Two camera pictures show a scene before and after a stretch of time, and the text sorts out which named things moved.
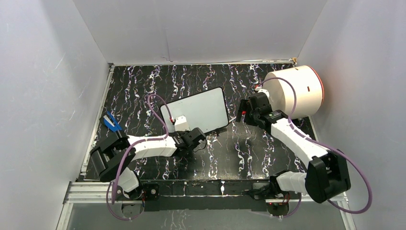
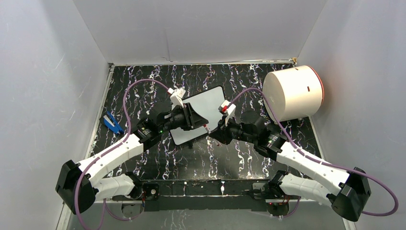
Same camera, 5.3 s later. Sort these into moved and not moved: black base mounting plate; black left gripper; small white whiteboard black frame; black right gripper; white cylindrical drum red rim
Moved: black left gripper; black right gripper
Not moved: black base mounting plate; small white whiteboard black frame; white cylindrical drum red rim
